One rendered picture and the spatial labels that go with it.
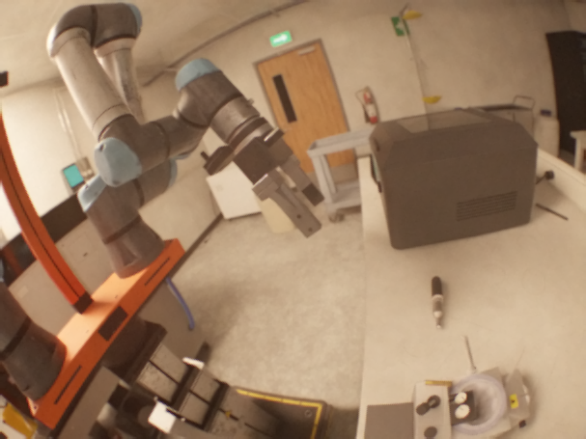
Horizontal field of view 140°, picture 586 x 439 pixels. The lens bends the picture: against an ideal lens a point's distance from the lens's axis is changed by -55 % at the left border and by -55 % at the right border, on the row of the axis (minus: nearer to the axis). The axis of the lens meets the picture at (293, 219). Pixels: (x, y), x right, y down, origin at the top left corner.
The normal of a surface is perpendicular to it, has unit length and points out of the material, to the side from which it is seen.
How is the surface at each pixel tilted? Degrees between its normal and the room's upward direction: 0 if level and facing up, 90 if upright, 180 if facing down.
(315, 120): 90
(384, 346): 0
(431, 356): 0
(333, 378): 0
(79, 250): 90
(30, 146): 90
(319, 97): 90
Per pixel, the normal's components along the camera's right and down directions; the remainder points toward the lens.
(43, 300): 0.92, -0.17
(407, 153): -0.35, -0.03
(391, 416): -0.32, -0.84
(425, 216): -0.22, 0.51
